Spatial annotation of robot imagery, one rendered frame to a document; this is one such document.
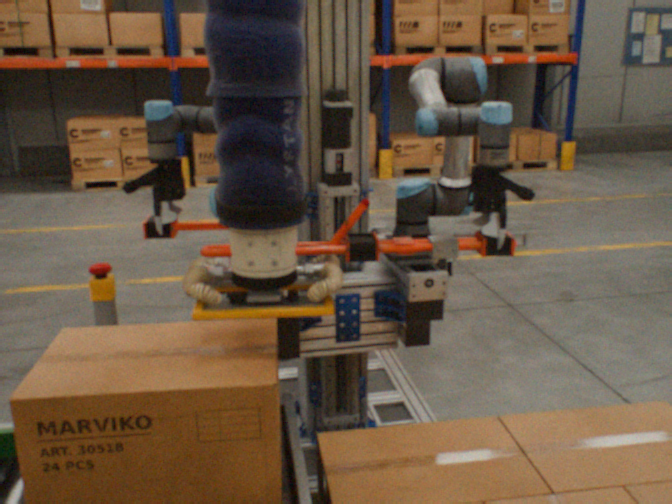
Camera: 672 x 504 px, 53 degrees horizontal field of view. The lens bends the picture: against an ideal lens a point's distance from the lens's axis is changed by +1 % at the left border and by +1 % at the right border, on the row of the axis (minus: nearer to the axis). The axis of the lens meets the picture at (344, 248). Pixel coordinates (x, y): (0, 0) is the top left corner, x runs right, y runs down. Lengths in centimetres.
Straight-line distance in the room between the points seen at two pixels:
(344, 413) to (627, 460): 102
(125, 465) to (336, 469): 61
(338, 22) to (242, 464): 142
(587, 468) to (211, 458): 107
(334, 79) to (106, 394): 128
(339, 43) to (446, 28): 703
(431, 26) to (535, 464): 767
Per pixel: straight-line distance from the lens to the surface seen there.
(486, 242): 173
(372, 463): 203
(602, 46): 1185
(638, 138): 1224
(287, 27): 155
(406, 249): 169
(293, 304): 161
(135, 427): 168
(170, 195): 193
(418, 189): 224
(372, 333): 235
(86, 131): 890
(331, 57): 231
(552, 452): 216
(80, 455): 175
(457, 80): 212
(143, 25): 876
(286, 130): 156
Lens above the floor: 170
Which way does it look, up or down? 17 degrees down
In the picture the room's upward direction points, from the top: straight up
